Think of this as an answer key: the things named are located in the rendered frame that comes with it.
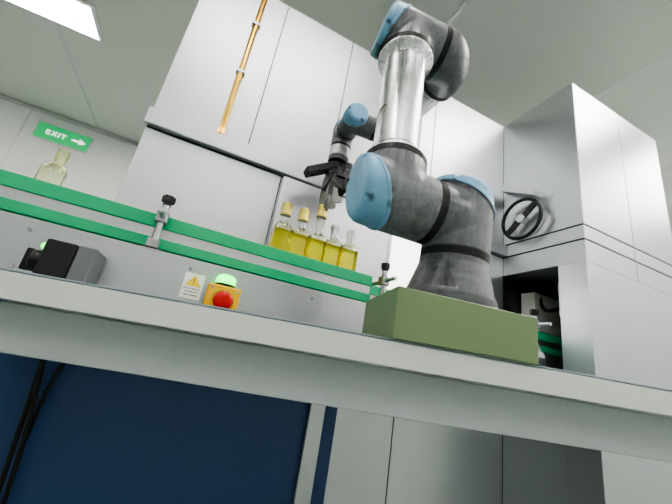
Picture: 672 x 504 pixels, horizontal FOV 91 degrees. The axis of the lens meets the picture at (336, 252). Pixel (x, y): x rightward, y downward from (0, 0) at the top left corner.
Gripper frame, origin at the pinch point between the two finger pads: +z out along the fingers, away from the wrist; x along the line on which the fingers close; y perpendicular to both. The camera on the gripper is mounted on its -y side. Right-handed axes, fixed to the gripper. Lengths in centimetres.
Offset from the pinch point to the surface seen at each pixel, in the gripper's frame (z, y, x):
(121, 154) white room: -133, -153, 309
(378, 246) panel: 1.6, 29.4, 12.6
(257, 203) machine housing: -1.0, -19.7, 14.9
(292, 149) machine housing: -27.3, -12.1, 15.1
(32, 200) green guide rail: 27, -66, -14
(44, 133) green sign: -128, -223, 306
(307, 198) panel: -7.9, -2.9, 12.2
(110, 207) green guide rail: 24, -52, -14
